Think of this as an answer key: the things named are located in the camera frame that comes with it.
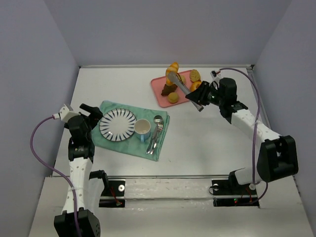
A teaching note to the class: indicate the orange donut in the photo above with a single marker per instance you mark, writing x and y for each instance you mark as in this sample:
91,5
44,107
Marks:
195,85

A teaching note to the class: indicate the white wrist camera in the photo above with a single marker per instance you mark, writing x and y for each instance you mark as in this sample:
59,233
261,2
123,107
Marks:
65,113
216,76

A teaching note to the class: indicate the small round bun front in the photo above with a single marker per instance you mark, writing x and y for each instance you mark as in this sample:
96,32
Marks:
173,97

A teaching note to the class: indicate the striped yellow bread roll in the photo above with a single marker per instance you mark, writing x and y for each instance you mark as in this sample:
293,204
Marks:
174,67

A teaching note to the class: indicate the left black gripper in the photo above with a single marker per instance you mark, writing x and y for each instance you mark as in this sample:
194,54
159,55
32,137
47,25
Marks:
91,114

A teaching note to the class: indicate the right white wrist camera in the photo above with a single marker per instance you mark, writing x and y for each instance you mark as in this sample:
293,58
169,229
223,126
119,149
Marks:
216,76

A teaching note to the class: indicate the silver knife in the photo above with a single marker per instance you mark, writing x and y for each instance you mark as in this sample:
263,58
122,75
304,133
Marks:
152,140

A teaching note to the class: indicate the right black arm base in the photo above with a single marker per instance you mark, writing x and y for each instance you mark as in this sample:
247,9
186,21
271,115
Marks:
227,192

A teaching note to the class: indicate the small round bun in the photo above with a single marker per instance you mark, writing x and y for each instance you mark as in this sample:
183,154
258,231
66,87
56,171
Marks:
173,97
183,79

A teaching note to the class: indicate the seeded oval bread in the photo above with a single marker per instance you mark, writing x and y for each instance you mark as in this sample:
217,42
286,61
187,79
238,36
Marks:
194,75

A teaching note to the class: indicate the small round bun back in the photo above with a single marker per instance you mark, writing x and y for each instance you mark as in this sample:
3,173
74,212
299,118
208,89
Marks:
183,79

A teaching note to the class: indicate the blue mug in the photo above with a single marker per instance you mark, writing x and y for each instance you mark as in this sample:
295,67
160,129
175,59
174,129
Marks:
142,129

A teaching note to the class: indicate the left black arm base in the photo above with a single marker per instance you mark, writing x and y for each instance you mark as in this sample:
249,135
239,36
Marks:
105,192

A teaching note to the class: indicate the silver spoon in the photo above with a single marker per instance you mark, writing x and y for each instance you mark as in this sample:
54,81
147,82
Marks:
157,120

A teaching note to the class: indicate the silver metal tongs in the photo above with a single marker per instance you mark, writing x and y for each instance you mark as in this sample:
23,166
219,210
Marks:
176,79

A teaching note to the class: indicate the pink tray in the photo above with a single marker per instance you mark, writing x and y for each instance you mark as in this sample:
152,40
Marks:
157,86

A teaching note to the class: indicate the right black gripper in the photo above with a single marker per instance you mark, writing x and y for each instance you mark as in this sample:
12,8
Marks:
204,94

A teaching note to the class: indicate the blue striped white plate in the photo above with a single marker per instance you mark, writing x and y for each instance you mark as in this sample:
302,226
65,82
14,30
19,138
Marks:
117,124

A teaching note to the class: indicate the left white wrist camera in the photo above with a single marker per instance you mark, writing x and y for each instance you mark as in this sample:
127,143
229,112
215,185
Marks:
65,113

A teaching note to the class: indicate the chocolate croissant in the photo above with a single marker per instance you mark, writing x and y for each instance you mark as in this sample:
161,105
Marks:
167,89

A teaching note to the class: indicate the silver fork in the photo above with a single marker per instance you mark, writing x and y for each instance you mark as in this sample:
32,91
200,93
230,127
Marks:
159,130

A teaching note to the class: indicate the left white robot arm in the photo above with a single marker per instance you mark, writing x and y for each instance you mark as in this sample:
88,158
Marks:
76,220

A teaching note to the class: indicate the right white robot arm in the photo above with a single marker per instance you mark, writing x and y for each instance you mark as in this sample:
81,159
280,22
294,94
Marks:
277,157

